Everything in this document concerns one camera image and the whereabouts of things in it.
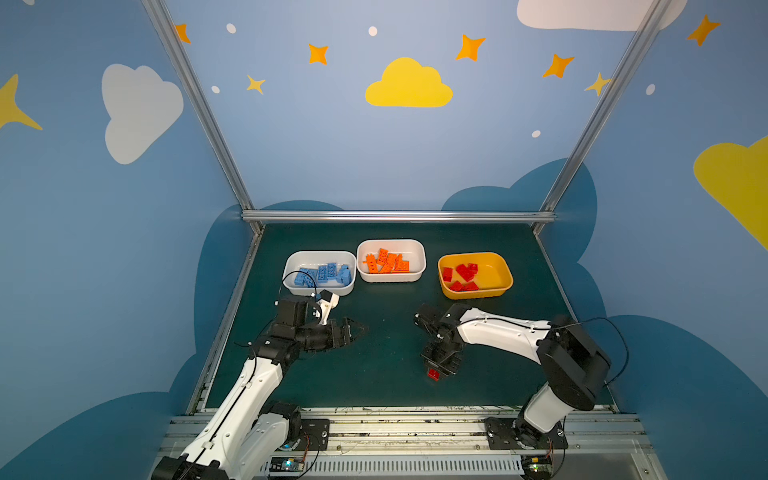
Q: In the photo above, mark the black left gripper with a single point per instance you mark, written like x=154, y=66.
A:
x=336, y=334

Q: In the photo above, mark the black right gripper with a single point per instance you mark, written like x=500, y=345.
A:
x=441, y=354

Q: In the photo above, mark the long red lego brick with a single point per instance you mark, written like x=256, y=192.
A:
x=467, y=271

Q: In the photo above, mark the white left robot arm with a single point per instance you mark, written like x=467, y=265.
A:
x=242, y=435

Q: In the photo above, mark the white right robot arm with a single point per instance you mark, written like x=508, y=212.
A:
x=574, y=366

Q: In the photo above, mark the white left plastic bin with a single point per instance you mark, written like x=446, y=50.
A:
x=312, y=259

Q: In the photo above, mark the white plastic bin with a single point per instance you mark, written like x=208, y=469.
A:
x=410, y=249
x=312, y=259

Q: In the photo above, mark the yellow plastic bin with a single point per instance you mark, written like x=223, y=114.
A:
x=494, y=277

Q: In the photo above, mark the white middle plastic bin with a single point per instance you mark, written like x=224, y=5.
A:
x=410, y=249

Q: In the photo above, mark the left green circuit board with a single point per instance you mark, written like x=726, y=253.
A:
x=286, y=465

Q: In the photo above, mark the green circuit board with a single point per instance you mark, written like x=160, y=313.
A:
x=286, y=465
x=536, y=468

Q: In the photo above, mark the right green circuit board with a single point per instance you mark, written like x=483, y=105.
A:
x=536, y=468

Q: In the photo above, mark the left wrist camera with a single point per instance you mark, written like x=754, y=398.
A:
x=326, y=302

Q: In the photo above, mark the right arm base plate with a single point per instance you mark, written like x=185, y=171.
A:
x=513, y=434

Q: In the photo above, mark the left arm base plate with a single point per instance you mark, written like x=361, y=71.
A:
x=310, y=434

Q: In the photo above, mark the horizontal aluminium frame rail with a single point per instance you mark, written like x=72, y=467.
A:
x=467, y=217

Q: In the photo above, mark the left side floor rail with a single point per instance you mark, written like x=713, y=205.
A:
x=200, y=394

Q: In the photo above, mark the floor rail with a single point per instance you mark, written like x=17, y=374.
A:
x=564, y=242
x=200, y=394

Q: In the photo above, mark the right side floor rail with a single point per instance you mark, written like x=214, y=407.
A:
x=564, y=242

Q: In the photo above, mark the left aluminium frame post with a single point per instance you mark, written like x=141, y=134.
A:
x=161, y=20

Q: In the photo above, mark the aluminium frame post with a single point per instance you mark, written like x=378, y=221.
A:
x=640, y=44
x=161, y=20

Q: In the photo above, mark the right aluminium frame post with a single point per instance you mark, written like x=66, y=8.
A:
x=640, y=44

